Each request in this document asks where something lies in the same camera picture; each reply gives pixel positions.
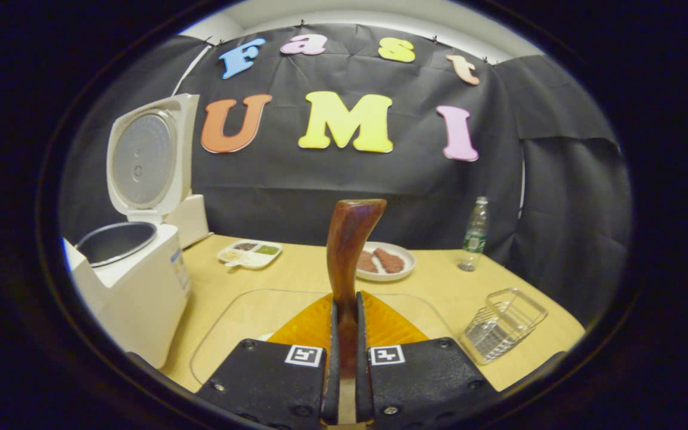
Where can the white round plate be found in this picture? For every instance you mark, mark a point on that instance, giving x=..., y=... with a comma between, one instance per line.
x=407, y=266

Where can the red-brown meat piece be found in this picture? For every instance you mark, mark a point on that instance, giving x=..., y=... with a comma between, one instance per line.
x=390, y=261
x=368, y=263

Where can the brown wooden spoon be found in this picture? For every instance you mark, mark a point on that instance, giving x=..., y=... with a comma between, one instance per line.
x=350, y=251

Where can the black backdrop cloth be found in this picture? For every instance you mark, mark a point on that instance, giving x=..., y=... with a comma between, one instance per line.
x=380, y=191

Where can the green label water bottle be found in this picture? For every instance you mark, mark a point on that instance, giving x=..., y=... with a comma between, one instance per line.
x=475, y=236

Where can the white toaster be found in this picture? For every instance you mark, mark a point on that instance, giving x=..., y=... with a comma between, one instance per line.
x=192, y=221

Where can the white rice cooker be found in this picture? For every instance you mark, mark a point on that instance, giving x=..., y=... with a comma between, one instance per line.
x=135, y=298

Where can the clear plastic tray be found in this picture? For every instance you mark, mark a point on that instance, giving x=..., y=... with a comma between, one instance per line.
x=242, y=322

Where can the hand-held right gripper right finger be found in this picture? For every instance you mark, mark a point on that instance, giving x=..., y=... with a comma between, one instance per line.
x=362, y=370

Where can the white divided grain dish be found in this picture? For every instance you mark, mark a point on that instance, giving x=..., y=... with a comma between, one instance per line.
x=248, y=254

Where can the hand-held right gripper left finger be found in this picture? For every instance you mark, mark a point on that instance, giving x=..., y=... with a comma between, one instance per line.
x=332, y=370

